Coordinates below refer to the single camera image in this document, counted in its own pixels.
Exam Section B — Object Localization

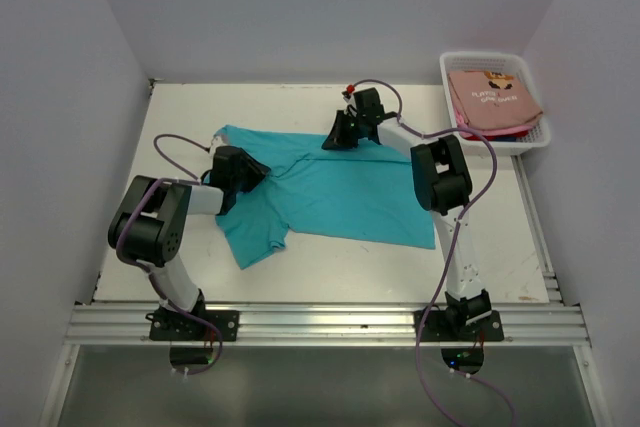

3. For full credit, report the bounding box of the turquoise t shirt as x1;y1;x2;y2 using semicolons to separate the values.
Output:
216;125;435;269

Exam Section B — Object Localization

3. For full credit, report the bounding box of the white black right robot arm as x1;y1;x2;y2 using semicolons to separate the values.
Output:
322;85;492;340

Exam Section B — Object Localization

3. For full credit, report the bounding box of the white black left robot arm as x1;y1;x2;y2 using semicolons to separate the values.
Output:
108;145;271;340

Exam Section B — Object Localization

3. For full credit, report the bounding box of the light pink folded t shirt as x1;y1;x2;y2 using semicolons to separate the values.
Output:
454;111;536;139

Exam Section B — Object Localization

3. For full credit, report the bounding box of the pink printed folded t shirt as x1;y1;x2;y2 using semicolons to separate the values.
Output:
447;70;543;130

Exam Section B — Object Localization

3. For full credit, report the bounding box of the white plastic basket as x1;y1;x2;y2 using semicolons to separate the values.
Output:
440;51;551;156

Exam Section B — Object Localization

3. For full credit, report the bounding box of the red folded t shirt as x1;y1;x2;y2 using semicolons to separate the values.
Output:
478;127;530;142

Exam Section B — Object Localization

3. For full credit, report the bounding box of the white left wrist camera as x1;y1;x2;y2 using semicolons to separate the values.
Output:
210;132;232;152

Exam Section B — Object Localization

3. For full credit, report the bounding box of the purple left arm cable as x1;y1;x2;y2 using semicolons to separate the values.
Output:
114;133;224;374

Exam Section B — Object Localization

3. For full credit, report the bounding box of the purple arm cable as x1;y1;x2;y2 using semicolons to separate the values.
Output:
344;78;517;427
114;133;224;374

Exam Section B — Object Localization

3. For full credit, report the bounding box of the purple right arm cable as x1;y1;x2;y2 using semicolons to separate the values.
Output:
344;78;517;427

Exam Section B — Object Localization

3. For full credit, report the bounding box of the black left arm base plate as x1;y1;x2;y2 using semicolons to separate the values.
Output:
145;308;240;342

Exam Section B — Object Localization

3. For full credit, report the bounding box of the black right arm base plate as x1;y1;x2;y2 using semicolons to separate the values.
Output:
420;308;505;343

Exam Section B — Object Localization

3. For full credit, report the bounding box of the aluminium mounting rail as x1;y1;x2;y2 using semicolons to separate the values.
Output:
64;302;590;347

